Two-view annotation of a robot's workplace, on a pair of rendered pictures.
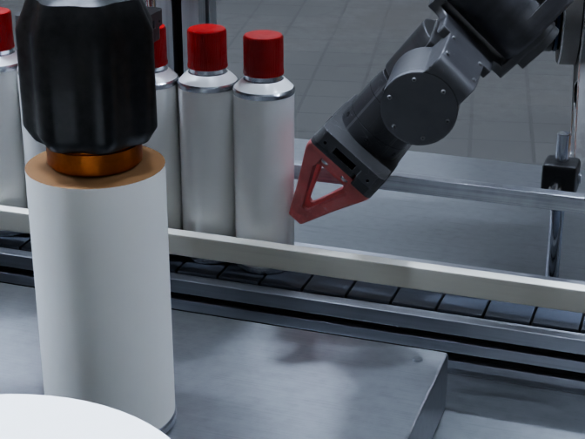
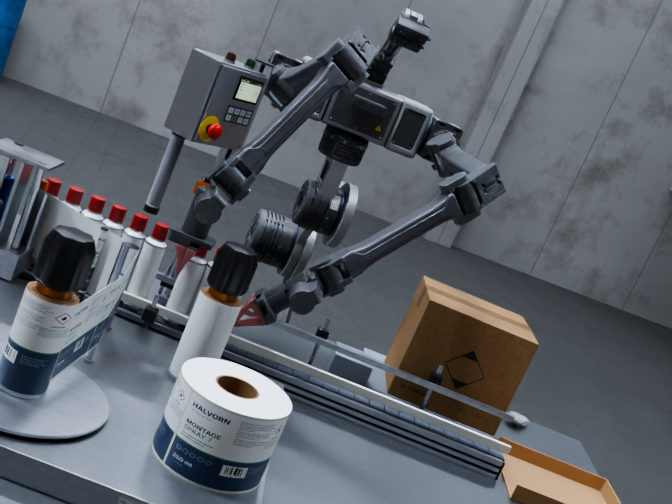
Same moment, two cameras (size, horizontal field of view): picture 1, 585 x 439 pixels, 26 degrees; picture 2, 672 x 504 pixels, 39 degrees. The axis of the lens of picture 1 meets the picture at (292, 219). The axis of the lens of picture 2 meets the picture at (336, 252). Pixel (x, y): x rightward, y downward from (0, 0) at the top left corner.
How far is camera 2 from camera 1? 1.21 m
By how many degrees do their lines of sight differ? 24
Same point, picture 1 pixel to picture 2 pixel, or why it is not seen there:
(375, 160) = (273, 313)
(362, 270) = (256, 349)
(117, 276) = (221, 333)
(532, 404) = (303, 408)
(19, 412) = (231, 366)
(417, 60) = (304, 286)
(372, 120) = (276, 299)
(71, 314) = (203, 341)
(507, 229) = (282, 346)
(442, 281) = (283, 360)
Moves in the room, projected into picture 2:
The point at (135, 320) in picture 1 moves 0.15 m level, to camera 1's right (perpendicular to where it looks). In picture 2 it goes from (219, 348) to (287, 366)
